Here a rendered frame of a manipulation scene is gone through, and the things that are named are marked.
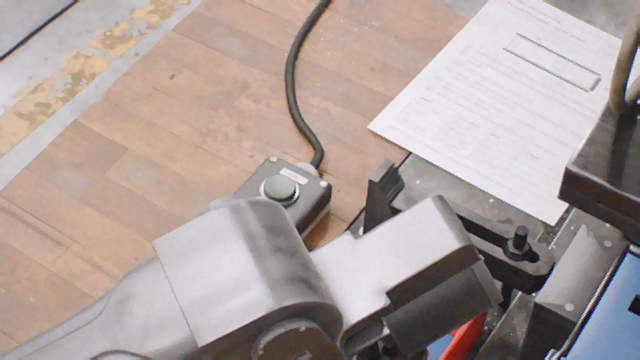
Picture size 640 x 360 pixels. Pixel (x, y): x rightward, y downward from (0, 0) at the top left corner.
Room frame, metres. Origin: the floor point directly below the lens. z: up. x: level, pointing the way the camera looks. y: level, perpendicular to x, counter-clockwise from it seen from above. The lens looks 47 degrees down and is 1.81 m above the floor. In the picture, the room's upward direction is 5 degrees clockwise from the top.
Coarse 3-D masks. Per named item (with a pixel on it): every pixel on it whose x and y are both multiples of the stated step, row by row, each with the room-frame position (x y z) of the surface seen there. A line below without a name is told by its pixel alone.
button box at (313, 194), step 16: (304, 32) 1.05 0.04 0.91; (288, 64) 1.00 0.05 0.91; (288, 80) 0.97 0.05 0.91; (288, 96) 0.95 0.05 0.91; (304, 128) 0.91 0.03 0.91; (320, 144) 0.89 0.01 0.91; (272, 160) 0.84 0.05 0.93; (320, 160) 0.86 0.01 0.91; (256, 176) 0.82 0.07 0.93; (288, 176) 0.82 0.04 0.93; (304, 176) 0.83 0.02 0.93; (240, 192) 0.80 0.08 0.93; (256, 192) 0.80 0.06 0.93; (304, 192) 0.81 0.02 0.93; (320, 192) 0.81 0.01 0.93; (288, 208) 0.79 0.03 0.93; (304, 208) 0.79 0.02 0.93; (320, 208) 0.80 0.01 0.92; (304, 224) 0.78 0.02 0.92
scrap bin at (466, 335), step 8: (472, 320) 0.65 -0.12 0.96; (480, 320) 0.67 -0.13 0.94; (464, 328) 0.64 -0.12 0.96; (472, 328) 0.66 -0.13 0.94; (480, 328) 0.68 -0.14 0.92; (456, 336) 0.64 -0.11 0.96; (464, 336) 0.64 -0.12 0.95; (472, 336) 0.66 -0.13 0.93; (456, 344) 0.63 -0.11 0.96; (464, 344) 0.65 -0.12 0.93; (472, 344) 0.67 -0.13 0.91; (448, 352) 0.62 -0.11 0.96; (456, 352) 0.63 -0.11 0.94; (464, 352) 0.65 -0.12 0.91
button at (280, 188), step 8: (272, 176) 0.82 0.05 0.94; (280, 176) 0.82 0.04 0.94; (264, 184) 0.81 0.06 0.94; (272, 184) 0.81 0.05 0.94; (280, 184) 0.81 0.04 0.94; (288, 184) 0.81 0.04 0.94; (264, 192) 0.80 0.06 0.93; (272, 192) 0.80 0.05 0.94; (280, 192) 0.80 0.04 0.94; (288, 192) 0.80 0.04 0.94; (280, 200) 0.79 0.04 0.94; (288, 200) 0.79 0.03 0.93
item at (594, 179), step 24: (600, 120) 0.71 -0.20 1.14; (624, 120) 0.71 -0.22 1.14; (600, 144) 0.68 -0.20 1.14; (624, 144) 0.69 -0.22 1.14; (576, 168) 0.66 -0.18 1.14; (600, 168) 0.66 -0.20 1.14; (624, 168) 0.66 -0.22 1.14; (576, 192) 0.65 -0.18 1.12; (600, 192) 0.64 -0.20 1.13; (624, 192) 0.64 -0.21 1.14; (600, 216) 0.64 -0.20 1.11; (624, 216) 0.63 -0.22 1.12
